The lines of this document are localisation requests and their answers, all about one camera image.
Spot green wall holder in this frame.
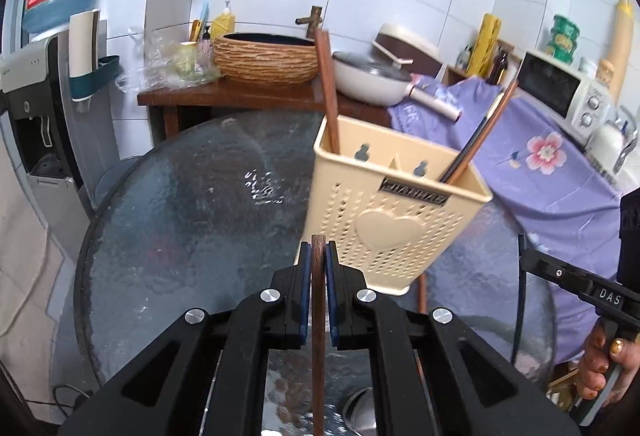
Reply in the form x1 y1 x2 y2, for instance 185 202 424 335
69 55 122 101

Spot grey water dispenser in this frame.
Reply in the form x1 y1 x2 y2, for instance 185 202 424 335
0 36 108 247

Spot person's right hand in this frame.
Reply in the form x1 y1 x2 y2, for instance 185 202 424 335
575 322 627 401

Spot dark slim chopstick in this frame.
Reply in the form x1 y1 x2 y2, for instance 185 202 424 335
438 88 505 182
511 232 527 362

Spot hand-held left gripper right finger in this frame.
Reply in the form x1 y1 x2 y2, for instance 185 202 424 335
324 241 583 436

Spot brown glass bottle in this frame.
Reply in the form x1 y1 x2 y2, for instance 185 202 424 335
487 48 510 87

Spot beige perforated utensil holder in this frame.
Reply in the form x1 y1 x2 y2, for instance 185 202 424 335
300 113 493 297

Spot white lint roller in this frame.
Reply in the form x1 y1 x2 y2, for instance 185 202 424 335
404 83 463 124

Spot beige towel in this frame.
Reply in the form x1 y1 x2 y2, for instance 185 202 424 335
0 146 66 417

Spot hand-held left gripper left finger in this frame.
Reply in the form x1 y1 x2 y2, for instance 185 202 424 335
59 241 313 436

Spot blue toothbrush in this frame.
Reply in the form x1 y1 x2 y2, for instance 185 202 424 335
189 1 211 43

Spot white pan with lid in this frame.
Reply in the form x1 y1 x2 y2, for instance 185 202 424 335
331 51 418 106

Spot beige jar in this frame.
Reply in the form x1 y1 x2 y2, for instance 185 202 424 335
595 58 616 87

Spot metal spoon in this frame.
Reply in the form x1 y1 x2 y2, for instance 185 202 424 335
341 386 378 436

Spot yellow patterned roll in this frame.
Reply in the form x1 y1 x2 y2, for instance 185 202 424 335
467 13 502 79

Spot small wooden rack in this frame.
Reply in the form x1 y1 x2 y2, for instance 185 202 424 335
442 38 516 89

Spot round glass table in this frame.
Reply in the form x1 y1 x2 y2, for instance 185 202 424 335
74 111 558 436

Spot wicker wash basin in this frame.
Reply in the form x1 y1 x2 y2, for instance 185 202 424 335
212 32 321 89

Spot white microwave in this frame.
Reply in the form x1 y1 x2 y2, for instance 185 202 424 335
510 50 613 142

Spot tall beige roll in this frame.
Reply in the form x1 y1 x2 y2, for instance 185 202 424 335
602 0 638 89

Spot purple floral cloth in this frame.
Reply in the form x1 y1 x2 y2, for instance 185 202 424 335
389 73 640 364

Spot clear plastic bags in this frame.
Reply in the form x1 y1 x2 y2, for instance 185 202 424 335
116 28 223 92

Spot wooden washstand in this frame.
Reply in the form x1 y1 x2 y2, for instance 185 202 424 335
137 76 393 152

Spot bronze faucet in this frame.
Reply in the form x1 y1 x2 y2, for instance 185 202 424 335
295 6 325 34

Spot brown cream rice cooker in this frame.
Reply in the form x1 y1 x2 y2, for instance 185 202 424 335
371 22 446 79

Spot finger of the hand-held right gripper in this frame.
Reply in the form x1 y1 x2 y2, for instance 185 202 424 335
520 248 596 304

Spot yellow soap bottle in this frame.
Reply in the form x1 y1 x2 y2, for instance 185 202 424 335
210 1 237 39

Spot white thermos jug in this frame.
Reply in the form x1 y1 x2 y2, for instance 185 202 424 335
585 108 640 174

